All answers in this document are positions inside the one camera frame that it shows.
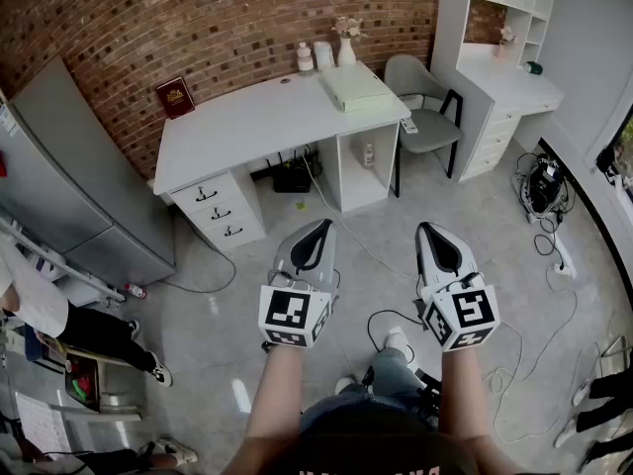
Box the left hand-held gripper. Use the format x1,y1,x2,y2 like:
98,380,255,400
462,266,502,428
257,218,342,349

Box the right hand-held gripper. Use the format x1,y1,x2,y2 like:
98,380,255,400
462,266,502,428
412,221,500,353

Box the pale green folder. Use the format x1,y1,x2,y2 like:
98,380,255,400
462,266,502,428
320,63,400,114

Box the person's left forearm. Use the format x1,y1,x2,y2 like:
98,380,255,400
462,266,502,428
244,344,312,457

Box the person's right forearm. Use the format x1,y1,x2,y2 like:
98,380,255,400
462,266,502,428
438,344,497,445

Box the black router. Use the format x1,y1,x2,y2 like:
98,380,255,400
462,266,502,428
250,149,321,195

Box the person's right white shoe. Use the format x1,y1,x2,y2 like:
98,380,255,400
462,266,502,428
384,331,419,366

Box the white power strip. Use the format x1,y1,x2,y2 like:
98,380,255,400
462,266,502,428
550,232,578,279

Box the grey upholstered chair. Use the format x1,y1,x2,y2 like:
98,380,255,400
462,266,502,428
384,54,465,199

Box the person's blue jeans legs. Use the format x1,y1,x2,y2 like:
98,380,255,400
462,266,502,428
300,346,442,432

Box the white desk with drawers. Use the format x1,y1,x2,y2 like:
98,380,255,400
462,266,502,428
152,60,412,252

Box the white shelf desk unit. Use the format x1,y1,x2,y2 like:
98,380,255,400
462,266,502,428
428,0,566,183

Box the clear bottle with pink lid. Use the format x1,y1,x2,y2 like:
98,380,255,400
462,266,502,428
296,41,317,76

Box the pale blue lidded tumbler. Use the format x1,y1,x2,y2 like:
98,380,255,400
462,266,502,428
313,41,336,72

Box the white vase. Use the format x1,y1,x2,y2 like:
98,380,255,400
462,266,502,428
336,37,357,67

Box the person's black shirt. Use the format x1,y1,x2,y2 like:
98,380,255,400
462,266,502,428
231,411,560,475

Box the dark red book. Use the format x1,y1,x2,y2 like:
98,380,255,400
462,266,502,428
155,75,196,120

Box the small pink potted flowers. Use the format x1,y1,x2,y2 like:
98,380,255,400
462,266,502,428
494,25,518,63

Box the pink flower bouquet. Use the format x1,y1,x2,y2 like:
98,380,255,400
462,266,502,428
330,16,368,42

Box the metal cart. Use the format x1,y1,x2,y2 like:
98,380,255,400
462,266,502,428
62,346,145,422

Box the grey refrigerator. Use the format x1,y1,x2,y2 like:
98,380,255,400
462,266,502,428
0,55,177,287

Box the white floor cable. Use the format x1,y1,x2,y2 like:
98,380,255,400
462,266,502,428
300,154,420,282

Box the grey floor cable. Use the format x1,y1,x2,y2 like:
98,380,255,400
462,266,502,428
160,210,238,295

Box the black device with cables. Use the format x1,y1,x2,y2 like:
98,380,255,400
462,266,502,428
510,151,578,225

